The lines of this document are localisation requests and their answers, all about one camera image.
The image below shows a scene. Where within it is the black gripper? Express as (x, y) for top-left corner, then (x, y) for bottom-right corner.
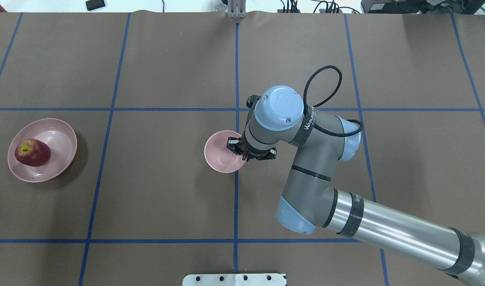
(226, 137), (277, 162)

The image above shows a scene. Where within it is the pink bowl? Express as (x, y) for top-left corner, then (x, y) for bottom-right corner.
(204, 130), (245, 173)

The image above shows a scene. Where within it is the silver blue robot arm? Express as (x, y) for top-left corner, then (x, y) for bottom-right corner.
(226, 85), (485, 286)

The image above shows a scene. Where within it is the pink plate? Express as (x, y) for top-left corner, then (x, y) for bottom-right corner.
(7, 118), (77, 183)

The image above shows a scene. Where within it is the red apple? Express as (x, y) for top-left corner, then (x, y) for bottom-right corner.
(15, 138), (51, 167)

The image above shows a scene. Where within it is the orange black usb hub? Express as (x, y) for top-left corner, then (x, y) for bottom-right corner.
(277, 7), (301, 14)

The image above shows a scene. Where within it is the small black device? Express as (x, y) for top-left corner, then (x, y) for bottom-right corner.
(85, 0), (106, 12)

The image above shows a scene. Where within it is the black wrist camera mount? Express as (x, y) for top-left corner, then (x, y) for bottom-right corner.
(245, 95), (262, 109)

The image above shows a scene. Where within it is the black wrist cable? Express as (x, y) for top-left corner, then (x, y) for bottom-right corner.
(303, 65), (364, 138)

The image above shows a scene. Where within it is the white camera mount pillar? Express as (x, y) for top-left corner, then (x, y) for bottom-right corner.
(182, 273), (288, 286)

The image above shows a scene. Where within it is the aluminium frame post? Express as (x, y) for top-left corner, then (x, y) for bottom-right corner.
(224, 0), (247, 19)

